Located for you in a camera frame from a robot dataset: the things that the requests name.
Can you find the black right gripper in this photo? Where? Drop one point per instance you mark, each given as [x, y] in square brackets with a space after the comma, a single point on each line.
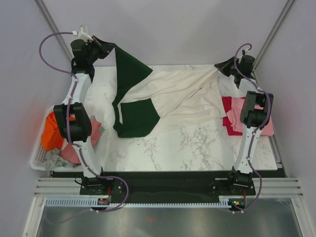
[223, 67]

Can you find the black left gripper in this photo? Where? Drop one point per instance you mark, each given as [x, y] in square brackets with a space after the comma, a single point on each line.
[104, 48]

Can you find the cream and green Charlie Brown shirt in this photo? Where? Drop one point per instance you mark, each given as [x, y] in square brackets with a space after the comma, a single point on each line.
[150, 102]

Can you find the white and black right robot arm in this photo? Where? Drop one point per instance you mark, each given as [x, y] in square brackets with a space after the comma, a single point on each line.
[254, 116]

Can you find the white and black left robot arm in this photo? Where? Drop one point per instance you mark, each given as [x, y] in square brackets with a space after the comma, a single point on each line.
[73, 122]

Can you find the crimson folded t shirt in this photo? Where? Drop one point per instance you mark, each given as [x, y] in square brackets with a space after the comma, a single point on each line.
[227, 106]

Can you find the light pink folded t shirt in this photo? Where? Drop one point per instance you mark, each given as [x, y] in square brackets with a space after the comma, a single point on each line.
[237, 116]

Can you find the orange t shirt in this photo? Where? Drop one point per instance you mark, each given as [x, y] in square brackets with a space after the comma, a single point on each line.
[51, 138]

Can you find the grey t shirt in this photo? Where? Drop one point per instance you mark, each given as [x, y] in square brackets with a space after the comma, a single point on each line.
[53, 160]

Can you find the white plastic laundry basket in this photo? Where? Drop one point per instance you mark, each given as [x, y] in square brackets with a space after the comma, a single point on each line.
[38, 157]

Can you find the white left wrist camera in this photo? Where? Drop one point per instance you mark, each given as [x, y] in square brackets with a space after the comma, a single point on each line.
[82, 34]

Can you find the left aluminium frame post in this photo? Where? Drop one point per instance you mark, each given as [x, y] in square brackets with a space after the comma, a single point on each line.
[55, 33]

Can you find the aluminium frame post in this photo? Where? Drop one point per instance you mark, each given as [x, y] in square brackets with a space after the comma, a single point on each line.
[274, 30]
[55, 33]

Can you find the right aluminium frame post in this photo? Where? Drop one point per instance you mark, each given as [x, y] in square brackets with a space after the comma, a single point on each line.
[274, 30]

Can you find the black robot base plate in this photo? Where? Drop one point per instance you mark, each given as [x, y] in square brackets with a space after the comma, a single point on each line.
[123, 176]

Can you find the white slotted cable duct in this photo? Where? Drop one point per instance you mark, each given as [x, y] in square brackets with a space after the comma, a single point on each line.
[221, 202]

